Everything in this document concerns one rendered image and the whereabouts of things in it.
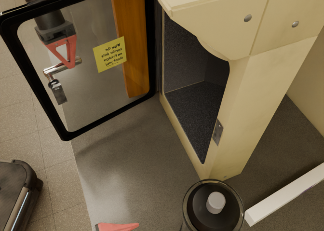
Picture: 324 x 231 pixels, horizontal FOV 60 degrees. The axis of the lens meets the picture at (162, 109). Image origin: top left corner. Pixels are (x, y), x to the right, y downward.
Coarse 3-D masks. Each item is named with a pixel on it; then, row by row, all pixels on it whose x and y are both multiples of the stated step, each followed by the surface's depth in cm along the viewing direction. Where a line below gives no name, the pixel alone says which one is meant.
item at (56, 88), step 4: (52, 84) 60; (56, 84) 60; (60, 84) 60; (52, 88) 59; (56, 88) 60; (60, 88) 60; (56, 92) 60; (60, 92) 61; (56, 96) 61; (60, 96) 62; (64, 96) 63; (56, 100) 62; (60, 100) 63; (64, 100) 64; (60, 104) 64
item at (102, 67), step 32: (96, 0) 53; (128, 0) 57; (32, 32) 50; (64, 32) 53; (96, 32) 58; (128, 32) 63; (32, 64) 54; (64, 64) 59; (96, 64) 64; (128, 64) 70; (96, 96) 71; (128, 96) 79
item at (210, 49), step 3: (198, 39) 52; (201, 42) 51; (204, 42) 51; (204, 45) 51; (207, 45) 50; (207, 48) 50; (210, 48) 50; (213, 48) 49; (210, 51) 50; (213, 51) 50; (216, 51) 49; (213, 54) 50; (216, 54) 49; (219, 54) 49; (222, 54) 49; (219, 57) 49; (222, 57) 49; (225, 57) 49; (225, 60) 49
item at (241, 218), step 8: (200, 184) 51; (224, 184) 51; (232, 192) 51; (184, 200) 50; (240, 200) 50; (184, 208) 49; (240, 208) 49; (184, 216) 48; (240, 216) 48; (184, 224) 55; (192, 224) 47; (240, 224) 47
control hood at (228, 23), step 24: (168, 0) 26; (192, 0) 26; (216, 0) 27; (240, 0) 28; (264, 0) 29; (192, 24) 28; (216, 24) 29; (240, 24) 31; (216, 48) 33; (240, 48) 34
